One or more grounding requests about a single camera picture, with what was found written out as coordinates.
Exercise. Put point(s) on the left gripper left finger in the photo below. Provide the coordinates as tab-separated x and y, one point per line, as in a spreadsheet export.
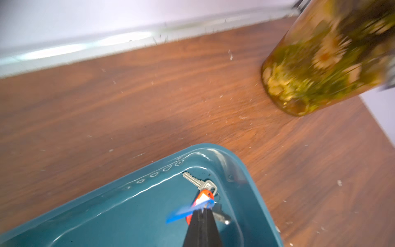
194	236

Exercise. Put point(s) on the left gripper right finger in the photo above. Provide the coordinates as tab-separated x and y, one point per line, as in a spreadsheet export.
211	235

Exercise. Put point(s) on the blue tag key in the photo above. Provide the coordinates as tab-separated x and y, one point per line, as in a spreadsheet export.
185	211

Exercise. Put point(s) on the teal plastic storage box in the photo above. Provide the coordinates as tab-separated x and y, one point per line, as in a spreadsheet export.
132	211

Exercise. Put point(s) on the potted plant in yellow vase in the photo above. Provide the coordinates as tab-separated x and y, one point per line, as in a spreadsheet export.
335	50

